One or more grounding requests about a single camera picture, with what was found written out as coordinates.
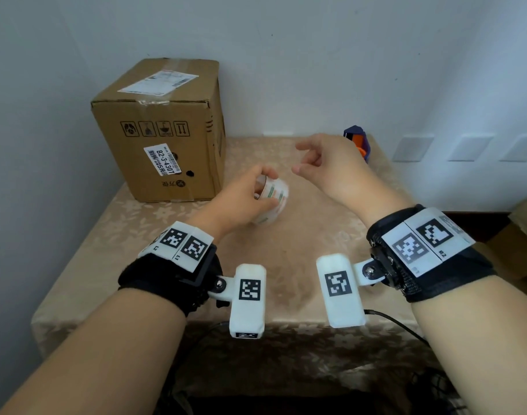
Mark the person's right hand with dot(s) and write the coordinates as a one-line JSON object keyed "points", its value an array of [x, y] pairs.
{"points": [[350, 177]]}

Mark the person's left hand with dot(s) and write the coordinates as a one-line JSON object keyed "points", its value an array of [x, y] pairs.
{"points": [[233, 207]]}

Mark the white label sticker roll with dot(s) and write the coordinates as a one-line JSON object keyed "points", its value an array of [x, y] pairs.
{"points": [[276, 198]]}

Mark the white barcode label sticker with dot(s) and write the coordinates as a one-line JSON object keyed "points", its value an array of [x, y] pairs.
{"points": [[162, 159]]}

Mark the brown cardboard box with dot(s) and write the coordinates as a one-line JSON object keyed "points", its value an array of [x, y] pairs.
{"points": [[129, 177]]}

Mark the person's right forearm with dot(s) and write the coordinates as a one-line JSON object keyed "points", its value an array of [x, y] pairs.
{"points": [[484, 354]]}

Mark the purple and orange holder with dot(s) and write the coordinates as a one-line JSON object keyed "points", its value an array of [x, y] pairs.
{"points": [[354, 128]]}

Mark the beige patterned tablecloth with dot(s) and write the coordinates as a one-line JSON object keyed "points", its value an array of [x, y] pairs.
{"points": [[311, 237]]}

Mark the dark brown baseboard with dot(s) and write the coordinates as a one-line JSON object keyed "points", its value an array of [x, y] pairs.
{"points": [[475, 224]]}

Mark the white shipping label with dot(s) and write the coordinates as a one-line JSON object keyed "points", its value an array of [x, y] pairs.
{"points": [[160, 82]]}

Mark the plain tan carton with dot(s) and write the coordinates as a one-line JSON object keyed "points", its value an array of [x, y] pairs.
{"points": [[518, 250]]}

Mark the black bag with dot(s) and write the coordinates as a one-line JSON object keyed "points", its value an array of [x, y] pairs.
{"points": [[436, 393]]}

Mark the white wall socket plate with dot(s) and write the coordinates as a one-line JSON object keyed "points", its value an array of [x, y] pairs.
{"points": [[413, 147], [471, 147], [520, 147]]}

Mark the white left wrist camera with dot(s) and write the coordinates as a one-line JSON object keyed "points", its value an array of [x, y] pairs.
{"points": [[246, 315]]}

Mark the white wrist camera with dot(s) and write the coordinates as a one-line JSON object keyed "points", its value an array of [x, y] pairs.
{"points": [[246, 315], [345, 311]]}

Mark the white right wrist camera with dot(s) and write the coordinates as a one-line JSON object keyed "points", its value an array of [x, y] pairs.
{"points": [[345, 311]]}

